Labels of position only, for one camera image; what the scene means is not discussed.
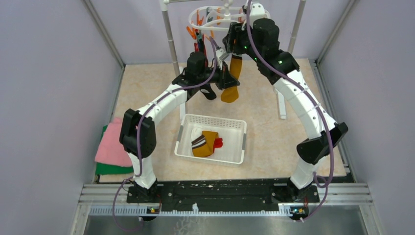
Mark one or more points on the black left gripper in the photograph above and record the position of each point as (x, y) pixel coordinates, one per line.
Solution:
(225, 80)

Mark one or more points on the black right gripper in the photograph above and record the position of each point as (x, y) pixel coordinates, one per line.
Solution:
(234, 34)

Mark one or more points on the mustard yellow sock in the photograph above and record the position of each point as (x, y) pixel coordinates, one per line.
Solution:
(230, 95)
(203, 146)

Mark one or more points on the black sock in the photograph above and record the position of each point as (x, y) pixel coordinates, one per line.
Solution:
(206, 88)

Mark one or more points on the white plastic clip hanger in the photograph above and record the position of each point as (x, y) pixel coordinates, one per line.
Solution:
(216, 18)

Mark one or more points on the white sock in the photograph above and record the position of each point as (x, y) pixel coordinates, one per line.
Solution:
(196, 132)

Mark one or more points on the red snowflake sock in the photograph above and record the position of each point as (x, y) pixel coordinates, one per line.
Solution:
(218, 143)
(196, 47)

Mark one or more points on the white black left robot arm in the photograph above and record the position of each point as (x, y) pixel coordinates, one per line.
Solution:
(138, 129)

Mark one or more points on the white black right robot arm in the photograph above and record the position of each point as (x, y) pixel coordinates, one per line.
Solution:
(259, 40)

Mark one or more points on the orange clothespin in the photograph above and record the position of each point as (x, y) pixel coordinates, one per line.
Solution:
(193, 33)

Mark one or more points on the white plastic basket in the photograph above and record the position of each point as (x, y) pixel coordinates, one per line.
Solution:
(232, 131)

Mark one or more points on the white metal drying rack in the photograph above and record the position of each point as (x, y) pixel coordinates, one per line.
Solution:
(164, 9)

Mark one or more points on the pink cloth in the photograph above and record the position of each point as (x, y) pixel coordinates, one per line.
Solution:
(110, 150)

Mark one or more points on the green cloth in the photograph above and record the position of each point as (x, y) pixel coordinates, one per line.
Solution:
(108, 169)

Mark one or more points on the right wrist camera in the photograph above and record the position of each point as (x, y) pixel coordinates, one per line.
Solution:
(255, 10)

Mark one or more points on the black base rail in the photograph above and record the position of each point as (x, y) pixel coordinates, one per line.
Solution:
(247, 195)

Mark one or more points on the white cable duct strip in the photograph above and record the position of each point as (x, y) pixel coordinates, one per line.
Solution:
(131, 210)

